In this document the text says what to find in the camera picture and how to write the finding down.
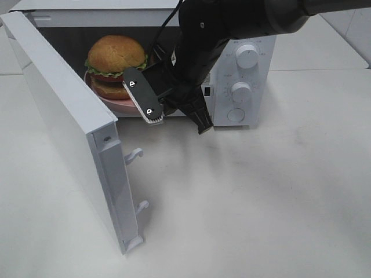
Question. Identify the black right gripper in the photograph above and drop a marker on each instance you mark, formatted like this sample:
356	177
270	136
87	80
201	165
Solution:
177	79

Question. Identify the round white door button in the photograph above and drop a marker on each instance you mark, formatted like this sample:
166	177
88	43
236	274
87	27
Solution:
236	115

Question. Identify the pink round plate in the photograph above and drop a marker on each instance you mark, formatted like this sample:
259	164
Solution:
116	106

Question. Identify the burger with lettuce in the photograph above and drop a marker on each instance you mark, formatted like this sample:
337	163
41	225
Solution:
107	60

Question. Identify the white microwave door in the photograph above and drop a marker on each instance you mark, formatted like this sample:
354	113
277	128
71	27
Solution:
82	128

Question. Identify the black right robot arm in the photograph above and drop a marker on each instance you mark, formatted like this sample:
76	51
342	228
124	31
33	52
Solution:
205	29

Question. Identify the lower white timer knob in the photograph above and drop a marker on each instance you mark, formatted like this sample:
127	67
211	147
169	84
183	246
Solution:
241	92

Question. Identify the upper white power knob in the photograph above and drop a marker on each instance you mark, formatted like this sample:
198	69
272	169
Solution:
247	56

